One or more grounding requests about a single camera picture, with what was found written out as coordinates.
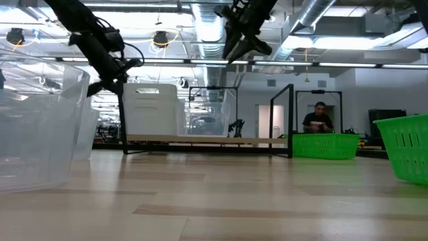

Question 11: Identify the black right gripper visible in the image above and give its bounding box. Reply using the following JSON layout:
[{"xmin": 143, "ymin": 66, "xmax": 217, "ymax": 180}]
[{"xmin": 222, "ymin": 6, "xmax": 274, "ymax": 64}]

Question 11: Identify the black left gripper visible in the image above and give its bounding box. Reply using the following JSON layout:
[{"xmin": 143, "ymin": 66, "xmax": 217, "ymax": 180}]
[{"xmin": 68, "ymin": 31, "xmax": 130, "ymax": 98}]

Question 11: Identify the clear plastic basket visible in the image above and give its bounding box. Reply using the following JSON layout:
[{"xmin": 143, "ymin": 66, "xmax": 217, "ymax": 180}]
[
  {"xmin": 0, "ymin": 49, "xmax": 91, "ymax": 194},
  {"xmin": 176, "ymin": 96, "xmax": 232, "ymax": 137},
  {"xmin": 72, "ymin": 96, "xmax": 101, "ymax": 161}
]

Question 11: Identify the green plastic mesh basket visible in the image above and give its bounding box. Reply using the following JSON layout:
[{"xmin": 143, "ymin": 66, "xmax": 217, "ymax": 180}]
[
  {"xmin": 372, "ymin": 114, "xmax": 428, "ymax": 187},
  {"xmin": 291, "ymin": 133, "xmax": 360, "ymax": 161}
]

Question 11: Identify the ceiling light strip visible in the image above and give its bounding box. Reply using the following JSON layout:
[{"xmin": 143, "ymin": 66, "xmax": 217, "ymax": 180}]
[
  {"xmin": 317, "ymin": 62, "xmax": 377, "ymax": 69},
  {"xmin": 381, "ymin": 64, "xmax": 428, "ymax": 70},
  {"xmin": 253, "ymin": 60, "xmax": 314, "ymax": 67},
  {"xmin": 190, "ymin": 59, "xmax": 250, "ymax": 66}
]

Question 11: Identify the person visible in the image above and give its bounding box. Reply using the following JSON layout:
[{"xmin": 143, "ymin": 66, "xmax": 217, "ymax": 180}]
[{"xmin": 302, "ymin": 101, "xmax": 335, "ymax": 135}]

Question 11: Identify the black cabinet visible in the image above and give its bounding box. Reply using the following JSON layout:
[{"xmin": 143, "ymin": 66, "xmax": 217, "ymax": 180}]
[{"xmin": 368, "ymin": 108, "xmax": 407, "ymax": 138}]

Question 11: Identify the silver ventilation duct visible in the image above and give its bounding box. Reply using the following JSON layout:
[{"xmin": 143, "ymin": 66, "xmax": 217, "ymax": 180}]
[
  {"xmin": 192, "ymin": 0, "xmax": 232, "ymax": 88},
  {"xmin": 267, "ymin": 0, "xmax": 337, "ymax": 65}
]

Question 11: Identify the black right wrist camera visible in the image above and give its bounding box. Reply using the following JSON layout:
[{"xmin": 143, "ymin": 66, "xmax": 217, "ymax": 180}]
[{"xmin": 213, "ymin": 3, "xmax": 237, "ymax": 21}]

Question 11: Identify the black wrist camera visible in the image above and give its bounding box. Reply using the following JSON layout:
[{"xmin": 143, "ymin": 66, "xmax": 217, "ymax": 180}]
[
  {"xmin": 100, "ymin": 28, "xmax": 126, "ymax": 53},
  {"xmin": 213, "ymin": 3, "xmax": 237, "ymax": 21}
]

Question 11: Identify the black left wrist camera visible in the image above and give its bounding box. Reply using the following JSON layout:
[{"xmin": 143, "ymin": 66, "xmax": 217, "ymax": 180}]
[{"xmin": 100, "ymin": 28, "xmax": 126, "ymax": 53}]

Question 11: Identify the black left wrist camera cable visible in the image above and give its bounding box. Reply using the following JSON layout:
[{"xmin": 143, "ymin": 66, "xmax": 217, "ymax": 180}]
[{"xmin": 122, "ymin": 42, "xmax": 146, "ymax": 68}]

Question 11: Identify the black background rig frame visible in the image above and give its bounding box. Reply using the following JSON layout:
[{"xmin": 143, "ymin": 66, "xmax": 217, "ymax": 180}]
[
  {"xmin": 188, "ymin": 86, "xmax": 239, "ymax": 138},
  {"xmin": 295, "ymin": 89, "xmax": 344, "ymax": 135}
]

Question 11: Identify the yellow hanging cable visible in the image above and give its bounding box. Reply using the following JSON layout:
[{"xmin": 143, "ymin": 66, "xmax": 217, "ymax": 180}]
[{"xmin": 303, "ymin": 48, "xmax": 310, "ymax": 83}]

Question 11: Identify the black frame wooden shelf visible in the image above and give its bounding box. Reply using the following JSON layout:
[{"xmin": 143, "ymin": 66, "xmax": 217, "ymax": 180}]
[{"xmin": 118, "ymin": 83, "xmax": 296, "ymax": 159}]

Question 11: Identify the black aluminium table frame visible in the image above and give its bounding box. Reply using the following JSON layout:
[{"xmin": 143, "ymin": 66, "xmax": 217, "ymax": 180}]
[{"xmin": 92, "ymin": 143, "xmax": 389, "ymax": 160}]

